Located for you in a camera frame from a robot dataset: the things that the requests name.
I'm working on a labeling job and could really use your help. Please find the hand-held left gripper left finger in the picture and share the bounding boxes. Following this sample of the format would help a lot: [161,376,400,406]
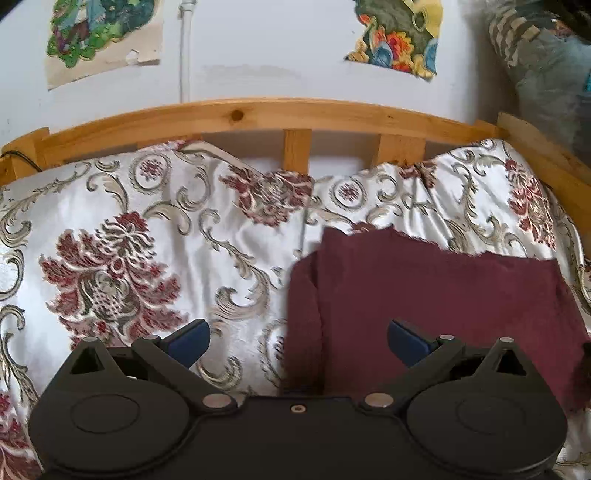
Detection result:
[68,318,237,414]

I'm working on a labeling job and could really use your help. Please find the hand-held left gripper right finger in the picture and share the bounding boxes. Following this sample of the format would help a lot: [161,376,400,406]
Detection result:
[359,319,530,412]

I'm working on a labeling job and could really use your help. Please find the maroon long-sleeved shirt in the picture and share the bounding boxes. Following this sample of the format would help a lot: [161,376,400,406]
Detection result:
[279,226,589,414]

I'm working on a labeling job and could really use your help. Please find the floral satin blanket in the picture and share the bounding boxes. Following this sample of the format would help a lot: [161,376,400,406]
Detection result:
[0,138,591,480]

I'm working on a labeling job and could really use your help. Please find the plastic-wrapped bedding bundle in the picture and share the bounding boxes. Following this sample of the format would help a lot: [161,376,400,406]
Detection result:
[482,0,591,162]

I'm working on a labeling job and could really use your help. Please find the wooden bed frame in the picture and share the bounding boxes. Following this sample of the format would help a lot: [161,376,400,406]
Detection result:
[0,98,591,241]

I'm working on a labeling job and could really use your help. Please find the black cable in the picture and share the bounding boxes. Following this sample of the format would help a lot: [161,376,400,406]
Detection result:
[0,151,42,172]

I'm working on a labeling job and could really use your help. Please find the white wall pipe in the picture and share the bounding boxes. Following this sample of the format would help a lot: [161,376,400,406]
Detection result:
[179,0,195,103]

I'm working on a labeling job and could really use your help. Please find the colourful torn wall poster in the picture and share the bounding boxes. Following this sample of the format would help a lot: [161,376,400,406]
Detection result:
[344,0,444,79]

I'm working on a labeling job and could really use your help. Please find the cartoon figure wall poster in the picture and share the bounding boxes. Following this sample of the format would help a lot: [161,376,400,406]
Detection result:
[45,0,164,90]

